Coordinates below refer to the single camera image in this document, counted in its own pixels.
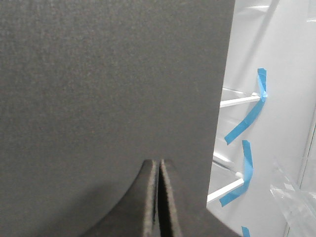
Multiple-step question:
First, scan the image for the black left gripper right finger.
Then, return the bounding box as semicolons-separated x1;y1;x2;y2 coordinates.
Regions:
158;159;239;237

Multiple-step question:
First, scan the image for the middle blue tape strip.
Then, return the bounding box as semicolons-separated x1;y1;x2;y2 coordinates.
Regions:
219;140;254;207

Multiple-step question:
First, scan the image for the dark grey fridge door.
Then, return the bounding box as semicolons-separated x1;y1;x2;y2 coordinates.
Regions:
0;0;235;237

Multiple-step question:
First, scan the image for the clear plastic fridge bin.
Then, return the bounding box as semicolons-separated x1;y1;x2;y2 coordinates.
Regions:
270;158;316;237

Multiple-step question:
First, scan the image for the lower white fridge shelf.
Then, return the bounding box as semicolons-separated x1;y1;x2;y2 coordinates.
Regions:
207;152;243;203

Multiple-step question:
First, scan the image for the upper white fridge shelf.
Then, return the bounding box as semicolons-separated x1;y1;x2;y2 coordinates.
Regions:
220;88;260;108

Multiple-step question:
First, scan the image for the blue tape strip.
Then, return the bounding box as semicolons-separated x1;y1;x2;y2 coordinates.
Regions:
241;226;250;237
224;68;268;145
219;140;254;207

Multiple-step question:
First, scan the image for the upper blue tape strip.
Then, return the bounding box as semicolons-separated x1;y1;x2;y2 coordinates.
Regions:
224;68;268;145

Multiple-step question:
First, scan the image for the lower blue tape strip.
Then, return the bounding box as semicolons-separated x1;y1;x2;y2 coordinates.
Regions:
241;226;250;237

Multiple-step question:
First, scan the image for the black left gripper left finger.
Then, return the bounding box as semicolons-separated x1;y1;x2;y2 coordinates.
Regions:
82;159;157;237

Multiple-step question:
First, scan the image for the white fridge shelf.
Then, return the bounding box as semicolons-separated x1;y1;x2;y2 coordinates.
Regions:
207;152;243;203
220;88;260;108

